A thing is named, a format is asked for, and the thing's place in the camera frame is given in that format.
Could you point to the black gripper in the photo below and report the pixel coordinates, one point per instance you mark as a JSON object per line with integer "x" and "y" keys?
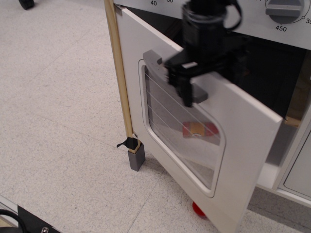
{"x": 209, "y": 44}

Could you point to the grey oven door handle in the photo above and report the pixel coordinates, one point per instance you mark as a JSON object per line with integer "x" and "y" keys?
{"x": 193, "y": 93}

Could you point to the white oven door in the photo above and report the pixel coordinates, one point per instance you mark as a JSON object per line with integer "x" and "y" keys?
{"x": 215, "y": 149}

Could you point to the grey round oven knob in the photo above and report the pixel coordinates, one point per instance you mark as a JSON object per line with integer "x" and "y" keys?
{"x": 284, "y": 11}

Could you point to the red toy ketchup bottle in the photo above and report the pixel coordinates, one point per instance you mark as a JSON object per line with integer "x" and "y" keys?
{"x": 199, "y": 129}

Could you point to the black tape strip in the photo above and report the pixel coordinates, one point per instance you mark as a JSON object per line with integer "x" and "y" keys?
{"x": 130, "y": 143}

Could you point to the red plastic ball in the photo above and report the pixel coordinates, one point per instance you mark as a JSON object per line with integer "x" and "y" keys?
{"x": 197, "y": 210}

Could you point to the white cupboard door right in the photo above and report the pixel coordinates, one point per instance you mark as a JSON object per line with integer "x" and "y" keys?
{"x": 299, "y": 177}

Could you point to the black caster wheel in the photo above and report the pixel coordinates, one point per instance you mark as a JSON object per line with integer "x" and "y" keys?
{"x": 27, "y": 4}

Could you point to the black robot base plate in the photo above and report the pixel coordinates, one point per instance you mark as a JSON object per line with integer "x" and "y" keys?
{"x": 33, "y": 223}

